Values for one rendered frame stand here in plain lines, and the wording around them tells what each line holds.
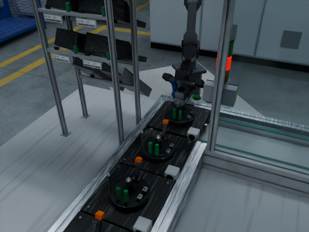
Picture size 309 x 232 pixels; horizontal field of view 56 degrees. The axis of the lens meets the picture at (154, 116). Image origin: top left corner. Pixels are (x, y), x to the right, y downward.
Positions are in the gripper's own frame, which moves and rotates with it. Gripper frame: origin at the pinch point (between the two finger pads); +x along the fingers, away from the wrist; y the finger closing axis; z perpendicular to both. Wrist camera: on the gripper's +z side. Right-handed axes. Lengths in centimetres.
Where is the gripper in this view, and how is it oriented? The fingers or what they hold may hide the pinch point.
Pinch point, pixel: (180, 91)
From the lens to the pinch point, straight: 129.7
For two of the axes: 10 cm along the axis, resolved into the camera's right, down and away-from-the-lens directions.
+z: -3.1, -1.3, -9.4
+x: -2.5, 9.7, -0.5
